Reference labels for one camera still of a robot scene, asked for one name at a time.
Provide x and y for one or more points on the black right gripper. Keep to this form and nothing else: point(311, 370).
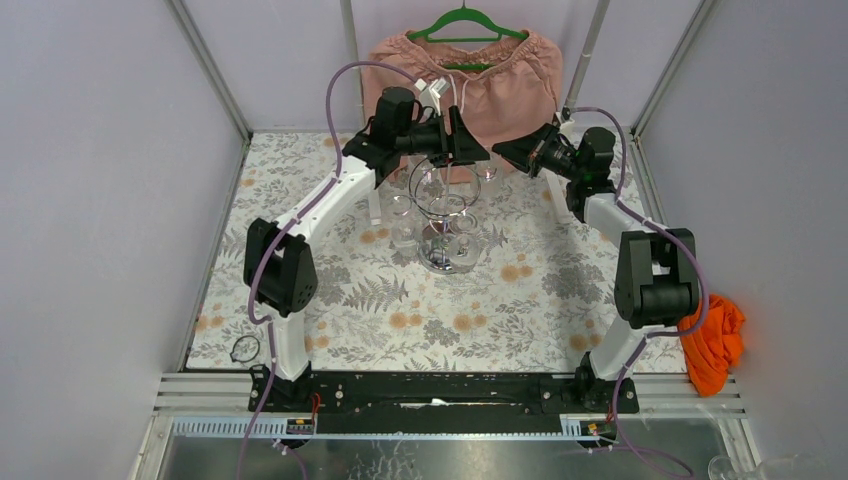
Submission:
point(528, 152)

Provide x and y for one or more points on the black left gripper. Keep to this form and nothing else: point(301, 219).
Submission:
point(452, 136)

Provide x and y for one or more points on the chrome wine glass rack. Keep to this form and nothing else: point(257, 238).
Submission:
point(445, 198)

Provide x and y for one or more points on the clear wine glass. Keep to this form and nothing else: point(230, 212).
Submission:
point(462, 253)
point(401, 216)
point(487, 172)

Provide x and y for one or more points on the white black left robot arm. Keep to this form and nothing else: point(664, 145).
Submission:
point(279, 266)

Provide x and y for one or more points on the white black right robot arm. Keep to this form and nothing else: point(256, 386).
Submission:
point(656, 283)

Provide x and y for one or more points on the clear wine glass front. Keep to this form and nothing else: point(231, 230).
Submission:
point(462, 253)

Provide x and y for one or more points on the pink shorts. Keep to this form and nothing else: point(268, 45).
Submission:
point(504, 90)

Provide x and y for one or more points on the green clothes hanger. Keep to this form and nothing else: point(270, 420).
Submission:
point(464, 25)

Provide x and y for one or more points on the floral table mat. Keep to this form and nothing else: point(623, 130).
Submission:
point(538, 298)

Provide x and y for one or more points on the orange cloth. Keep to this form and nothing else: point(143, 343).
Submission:
point(715, 349)

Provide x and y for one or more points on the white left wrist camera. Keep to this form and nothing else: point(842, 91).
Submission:
point(431, 93)

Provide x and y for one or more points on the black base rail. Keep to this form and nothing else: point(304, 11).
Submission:
point(370, 403)

